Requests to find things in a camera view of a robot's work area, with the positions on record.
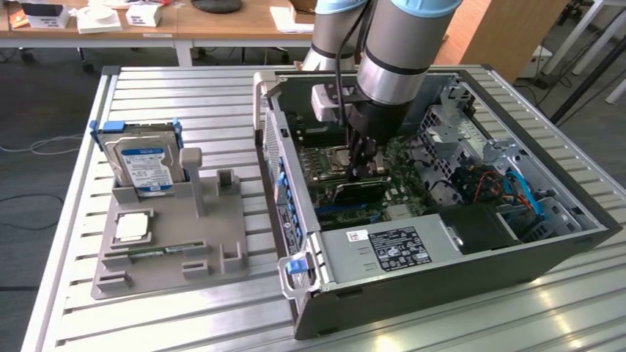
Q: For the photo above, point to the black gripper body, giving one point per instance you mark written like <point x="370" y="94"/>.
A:
<point x="380" y="121"/>

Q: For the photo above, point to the low-profile Nvidia graphics card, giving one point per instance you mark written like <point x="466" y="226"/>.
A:
<point x="359" y="192"/>

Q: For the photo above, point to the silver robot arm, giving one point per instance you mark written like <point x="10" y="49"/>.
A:
<point x="392" y="55"/>

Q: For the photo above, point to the installed CPU with thermal paste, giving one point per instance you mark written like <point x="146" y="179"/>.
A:
<point x="342" y="158"/>

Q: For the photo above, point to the metal CPU socket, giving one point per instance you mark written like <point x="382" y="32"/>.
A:
<point x="333" y="161"/>

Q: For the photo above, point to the green Dell motherboard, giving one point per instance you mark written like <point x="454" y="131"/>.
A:
<point x="406" y="190"/>

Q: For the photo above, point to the blue long expansion slot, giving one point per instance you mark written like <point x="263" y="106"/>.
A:
<point x="342" y="211"/>

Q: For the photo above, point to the perforated silver drive cage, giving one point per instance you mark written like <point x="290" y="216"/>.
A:
<point x="454" y="146"/>

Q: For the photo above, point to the small silver chipset heatsink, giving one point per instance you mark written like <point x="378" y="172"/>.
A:
<point x="402" y="212"/>

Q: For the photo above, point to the blue card retention latch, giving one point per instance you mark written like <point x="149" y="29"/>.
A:
<point x="287" y="201"/>
<point x="281" y="180"/>

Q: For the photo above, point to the dark metal drive cover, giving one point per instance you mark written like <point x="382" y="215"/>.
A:
<point x="294" y="99"/>

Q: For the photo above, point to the grey power supply unit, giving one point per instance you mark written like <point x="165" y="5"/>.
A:
<point x="353" y="256"/>

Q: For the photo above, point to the black fan shroud box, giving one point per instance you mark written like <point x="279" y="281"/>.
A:
<point x="477" y="231"/>

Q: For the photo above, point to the blue case release latch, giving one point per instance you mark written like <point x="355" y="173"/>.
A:
<point x="295" y="267"/>

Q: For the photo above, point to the white paper stack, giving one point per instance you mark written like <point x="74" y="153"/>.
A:
<point x="289" y="20"/>

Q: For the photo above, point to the brown cardboard box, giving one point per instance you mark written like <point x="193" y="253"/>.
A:
<point x="301" y="7"/>

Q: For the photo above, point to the wooden cabinet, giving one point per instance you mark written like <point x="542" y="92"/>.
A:
<point x="513" y="36"/>

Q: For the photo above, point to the white power box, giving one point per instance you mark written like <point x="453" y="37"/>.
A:
<point x="541" y="60"/>

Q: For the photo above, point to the grey plastic parts rack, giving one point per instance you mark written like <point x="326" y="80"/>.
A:
<point x="195" y="234"/>

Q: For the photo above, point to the open black PC case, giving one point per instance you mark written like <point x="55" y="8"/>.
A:
<point x="440" y="293"/>

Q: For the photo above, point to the silver disk bay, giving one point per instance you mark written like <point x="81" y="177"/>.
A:
<point x="562" y="220"/>

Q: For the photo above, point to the black slanted pole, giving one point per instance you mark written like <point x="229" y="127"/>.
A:
<point x="589" y="82"/>

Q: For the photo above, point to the hard disk in blue caddy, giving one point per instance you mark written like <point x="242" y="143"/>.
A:
<point x="142" y="165"/>

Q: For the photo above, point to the black round object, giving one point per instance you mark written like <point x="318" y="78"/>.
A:
<point x="218" y="5"/>

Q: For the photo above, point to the spare silver CPU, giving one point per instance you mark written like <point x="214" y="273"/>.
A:
<point x="133" y="227"/>

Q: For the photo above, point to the spare green RAM stick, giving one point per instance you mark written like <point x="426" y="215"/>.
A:
<point x="147" y="253"/>

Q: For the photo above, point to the small white printed box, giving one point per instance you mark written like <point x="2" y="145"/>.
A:
<point x="143" y="16"/>

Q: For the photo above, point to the black office chair base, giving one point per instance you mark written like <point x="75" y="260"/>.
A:
<point x="89" y="67"/>

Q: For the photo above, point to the white round item on box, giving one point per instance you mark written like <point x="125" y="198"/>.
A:
<point x="98" y="23"/>

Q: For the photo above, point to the white box with black lid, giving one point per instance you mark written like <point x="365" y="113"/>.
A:
<point x="46" y="20"/>

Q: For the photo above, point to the orange packet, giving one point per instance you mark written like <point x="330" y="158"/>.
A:
<point x="19" y="20"/>

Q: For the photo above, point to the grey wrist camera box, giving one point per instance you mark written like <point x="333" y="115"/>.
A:
<point x="325" y="106"/>

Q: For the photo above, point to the wooden desk with white frame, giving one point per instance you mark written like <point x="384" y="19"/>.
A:
<point x="221" y="25"/>
<point x="59" y="33"/>

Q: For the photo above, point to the white table frame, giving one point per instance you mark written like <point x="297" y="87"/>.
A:
<point x="570" y="36"/>

